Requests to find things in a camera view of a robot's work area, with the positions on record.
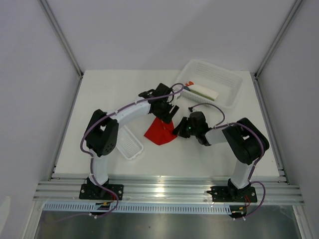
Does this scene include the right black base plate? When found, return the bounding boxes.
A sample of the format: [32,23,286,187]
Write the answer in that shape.
[206,185,257,203]

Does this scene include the left aluminium frame post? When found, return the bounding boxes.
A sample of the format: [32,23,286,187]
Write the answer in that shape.
[38,0,84,78]

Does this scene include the orange utensil in basket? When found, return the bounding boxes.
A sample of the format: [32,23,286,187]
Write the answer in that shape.
[185,81,194,87]

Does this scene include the right aluminium frame post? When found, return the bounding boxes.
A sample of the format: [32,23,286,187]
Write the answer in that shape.
[254,0,306,80]

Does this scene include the red paper napkin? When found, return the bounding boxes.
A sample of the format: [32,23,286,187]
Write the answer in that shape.
[144,118,177,145]

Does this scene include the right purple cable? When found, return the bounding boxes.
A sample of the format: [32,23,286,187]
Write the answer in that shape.
[188,103,266,221]

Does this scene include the white slotted cable duct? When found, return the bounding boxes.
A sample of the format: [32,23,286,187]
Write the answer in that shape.
[43,201,231,215]

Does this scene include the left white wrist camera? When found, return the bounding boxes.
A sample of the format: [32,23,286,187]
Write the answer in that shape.
[172,93,181,101]

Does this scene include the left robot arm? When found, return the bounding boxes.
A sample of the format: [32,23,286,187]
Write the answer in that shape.
[80,83,183,199]

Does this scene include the aluminium frame post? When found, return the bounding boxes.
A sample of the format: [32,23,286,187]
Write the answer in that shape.
[38,0,84,78]
[254,0,306,80]

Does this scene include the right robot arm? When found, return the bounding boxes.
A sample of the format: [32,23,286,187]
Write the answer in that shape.
[172,112,270,201]

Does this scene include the aluminium front rail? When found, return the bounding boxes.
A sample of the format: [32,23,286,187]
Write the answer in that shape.
[33,175,305,206]

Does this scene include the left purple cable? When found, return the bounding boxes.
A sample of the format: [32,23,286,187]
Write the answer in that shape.
[59,83,185,222]

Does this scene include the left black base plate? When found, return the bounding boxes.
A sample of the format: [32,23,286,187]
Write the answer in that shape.
[79,184,124,201]

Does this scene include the purple cable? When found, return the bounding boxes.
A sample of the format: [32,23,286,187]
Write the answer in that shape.
[188,103,266,221]
[59,83,185,222]

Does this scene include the large white plastic basket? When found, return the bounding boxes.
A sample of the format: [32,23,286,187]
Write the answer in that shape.
[176,60,244,110]

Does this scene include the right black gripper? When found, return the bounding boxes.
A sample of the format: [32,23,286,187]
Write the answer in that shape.
[171,117,198,138]

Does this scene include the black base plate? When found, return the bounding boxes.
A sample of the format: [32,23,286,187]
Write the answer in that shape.
[206,185,257,203]
[79,184,124,201]

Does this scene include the small white utensil tray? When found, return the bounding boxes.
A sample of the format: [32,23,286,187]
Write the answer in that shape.
[116,126,144,160]

